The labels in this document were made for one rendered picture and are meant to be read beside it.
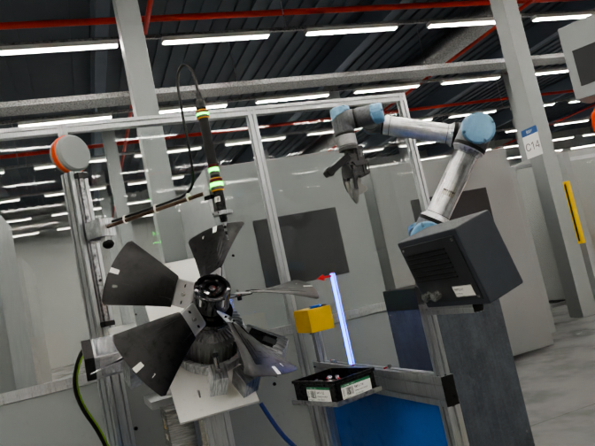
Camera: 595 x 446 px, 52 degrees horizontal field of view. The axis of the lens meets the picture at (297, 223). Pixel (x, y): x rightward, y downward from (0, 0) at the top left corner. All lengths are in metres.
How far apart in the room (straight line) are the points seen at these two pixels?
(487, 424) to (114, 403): 1.38
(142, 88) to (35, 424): 4.60
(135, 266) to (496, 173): 4.94
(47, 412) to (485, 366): 1.68
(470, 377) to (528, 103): 6.69
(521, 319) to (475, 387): 4.21
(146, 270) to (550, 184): 7.00
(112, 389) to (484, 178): 4.71
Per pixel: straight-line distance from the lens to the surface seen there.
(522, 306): 6.47
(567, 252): 8.51
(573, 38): 5.59
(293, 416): 2.86
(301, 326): 2.43
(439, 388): 1.71
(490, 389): 2.30
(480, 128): 2.21
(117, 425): 2.54
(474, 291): 1.45
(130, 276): 2.06
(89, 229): 2.49
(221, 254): 2.10
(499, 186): 6.50
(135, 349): 1.84
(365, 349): 2.98
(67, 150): 2.60
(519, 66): 8.77
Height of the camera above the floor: 1.18
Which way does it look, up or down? 6 degrees up
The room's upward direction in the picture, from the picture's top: 12 degrees counter-clockwise
